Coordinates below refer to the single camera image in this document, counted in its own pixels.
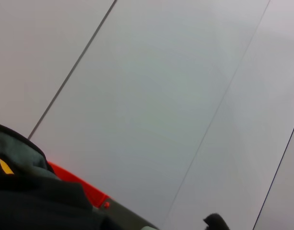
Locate grey yellow towel black hem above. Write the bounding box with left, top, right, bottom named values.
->
left=0, top=122, right=57, bottom=180

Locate black fuzzy fabric tip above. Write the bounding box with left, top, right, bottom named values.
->
left=202, top=212, right=232, bottom=230

